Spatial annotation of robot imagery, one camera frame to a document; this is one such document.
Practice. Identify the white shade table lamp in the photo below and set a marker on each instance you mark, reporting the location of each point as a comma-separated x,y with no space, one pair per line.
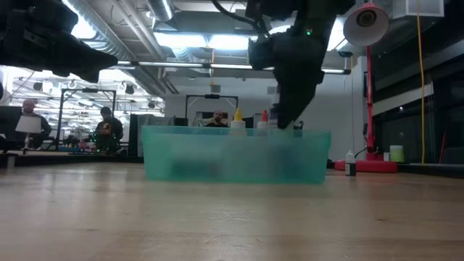
28,124

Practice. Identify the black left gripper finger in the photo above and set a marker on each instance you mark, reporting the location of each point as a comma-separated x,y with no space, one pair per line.
79,59

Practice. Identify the small black food coloring bottle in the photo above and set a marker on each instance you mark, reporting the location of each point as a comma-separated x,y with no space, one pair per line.
350,168

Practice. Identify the person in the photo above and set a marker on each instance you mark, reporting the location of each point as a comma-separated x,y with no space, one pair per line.
30,116
108,130
217,119

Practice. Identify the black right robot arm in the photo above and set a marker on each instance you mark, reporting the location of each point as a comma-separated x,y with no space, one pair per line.
319,11

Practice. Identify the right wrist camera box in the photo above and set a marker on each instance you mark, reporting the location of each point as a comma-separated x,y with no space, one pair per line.
261,54

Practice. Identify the black monitor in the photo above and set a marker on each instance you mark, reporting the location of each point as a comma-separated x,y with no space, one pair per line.
9,119

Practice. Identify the long LED light bar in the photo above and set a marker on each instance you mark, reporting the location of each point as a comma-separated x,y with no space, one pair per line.
232,66

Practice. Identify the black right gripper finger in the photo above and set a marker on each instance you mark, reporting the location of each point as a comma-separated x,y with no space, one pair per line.
290,105

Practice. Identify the large red food coloring bottle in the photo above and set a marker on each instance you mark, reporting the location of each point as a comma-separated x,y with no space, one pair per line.
264,116

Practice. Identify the large yellow food coloring bottle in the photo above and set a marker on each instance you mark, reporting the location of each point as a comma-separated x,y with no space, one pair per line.
238,124

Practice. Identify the red desk lamp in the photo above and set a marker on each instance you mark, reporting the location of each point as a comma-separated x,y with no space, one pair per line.
366,23

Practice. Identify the green translucent plastic bin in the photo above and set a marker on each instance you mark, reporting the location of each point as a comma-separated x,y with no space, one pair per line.
188,156

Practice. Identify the pale green cylinder container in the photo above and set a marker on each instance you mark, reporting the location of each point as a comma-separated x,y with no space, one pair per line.
397,154

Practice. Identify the black background rig frame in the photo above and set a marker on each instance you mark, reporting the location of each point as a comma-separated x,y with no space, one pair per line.
212,96
87,90

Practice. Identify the black aluminium table frame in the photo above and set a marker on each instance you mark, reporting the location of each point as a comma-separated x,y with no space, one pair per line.
435,170

